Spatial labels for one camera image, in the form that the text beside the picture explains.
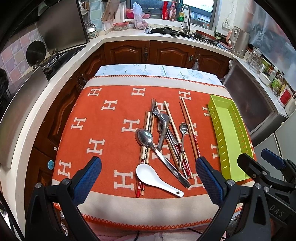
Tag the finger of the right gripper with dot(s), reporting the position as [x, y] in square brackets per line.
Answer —
[286, 166]
[261, 175]

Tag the glass jar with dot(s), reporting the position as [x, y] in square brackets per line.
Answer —
[255, 59]

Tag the plastic bag of food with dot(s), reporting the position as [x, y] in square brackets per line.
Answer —
[139, 22]

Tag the green plastic utensil tray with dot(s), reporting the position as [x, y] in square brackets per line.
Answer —
[231, 135]

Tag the wooden chopstick red end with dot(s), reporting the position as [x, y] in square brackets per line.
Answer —
[142, 154]
[148, 150]

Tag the red frying pan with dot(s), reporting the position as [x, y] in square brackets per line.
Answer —
[205, 35]

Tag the wooden chopstick red band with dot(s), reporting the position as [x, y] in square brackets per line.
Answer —
[184, 163]

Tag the dark steel spoon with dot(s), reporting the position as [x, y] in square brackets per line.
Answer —
[174, 142]

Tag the steel ladle spoon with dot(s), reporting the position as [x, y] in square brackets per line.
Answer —
[165, 121]

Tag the red label jar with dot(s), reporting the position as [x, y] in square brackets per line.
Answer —
[285, 96]

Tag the stainless range hood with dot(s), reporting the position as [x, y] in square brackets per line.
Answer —
[62, 27]

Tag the small steel teaspoon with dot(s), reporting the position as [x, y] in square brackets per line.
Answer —
[183, 129]

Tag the steel sink faucet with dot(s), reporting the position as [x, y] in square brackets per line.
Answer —
[186, 29]

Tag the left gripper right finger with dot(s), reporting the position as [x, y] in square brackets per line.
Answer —
[254, 220]

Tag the steel electric kettle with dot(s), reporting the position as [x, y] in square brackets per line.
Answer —
[238, 40]

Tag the white ceramic soup spoon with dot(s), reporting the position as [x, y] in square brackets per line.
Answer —
[148, 176]

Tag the steel cabinet appliance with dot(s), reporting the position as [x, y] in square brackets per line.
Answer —
[257, 104]

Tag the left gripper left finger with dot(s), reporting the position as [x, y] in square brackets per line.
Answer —
[53, 212]

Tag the steel fork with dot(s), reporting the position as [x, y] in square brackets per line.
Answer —
[154, 108]

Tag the orange H-pattern blanket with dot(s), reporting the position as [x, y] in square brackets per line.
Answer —
[103, 122]

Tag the large steel spoon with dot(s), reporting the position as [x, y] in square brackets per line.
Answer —
[145, 138]

